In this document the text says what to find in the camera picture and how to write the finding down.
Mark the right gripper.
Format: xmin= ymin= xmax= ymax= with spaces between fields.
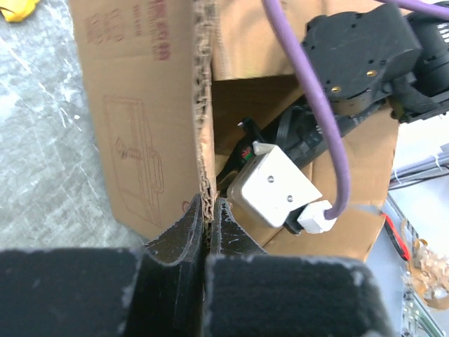
xmin=217 ymin=105 xmax=358 ymax=183

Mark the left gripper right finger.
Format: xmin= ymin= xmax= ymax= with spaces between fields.
xmin=209 ymin=198 xmax=267 ymax=256

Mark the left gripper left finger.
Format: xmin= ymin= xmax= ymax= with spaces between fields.
xmin=143 ymin=195 xmax=204 ymax=336

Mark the brown cardboard box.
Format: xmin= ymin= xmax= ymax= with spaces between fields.
xmin=68 ymin=0 xmax=399 ymax=260

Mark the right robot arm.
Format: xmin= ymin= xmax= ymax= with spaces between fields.
xmin=217 ymin=1 xmax=448 ymax=188

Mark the crumpled brown tape scrap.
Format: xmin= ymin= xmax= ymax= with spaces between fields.
xmin=401 ymin=219 xmax=448 ymax=310

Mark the yellow Lays chips bag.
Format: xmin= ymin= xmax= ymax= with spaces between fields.
xmin=0 ymin=0 xmax=40 ymax=22

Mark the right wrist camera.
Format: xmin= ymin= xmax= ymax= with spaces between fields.
xmin=227 ymin=141 xmax=336 ymax=235

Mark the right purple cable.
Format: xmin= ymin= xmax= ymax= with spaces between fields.
xmin=262 ymin=0 xmax=449 ymax=220

